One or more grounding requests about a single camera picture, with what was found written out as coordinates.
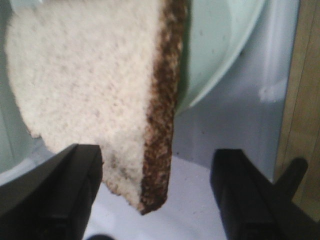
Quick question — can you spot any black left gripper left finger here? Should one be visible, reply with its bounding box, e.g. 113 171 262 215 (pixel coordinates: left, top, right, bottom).
0 144 103 240

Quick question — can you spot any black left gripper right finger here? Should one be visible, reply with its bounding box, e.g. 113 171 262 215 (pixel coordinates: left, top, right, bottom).
210 149 320 240

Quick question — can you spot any white bread slice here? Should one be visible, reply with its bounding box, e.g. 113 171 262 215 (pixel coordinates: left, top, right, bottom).
4 0 189 215

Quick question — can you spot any mint green round plate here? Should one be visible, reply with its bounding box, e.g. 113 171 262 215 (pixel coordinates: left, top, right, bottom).
0 0 265 176

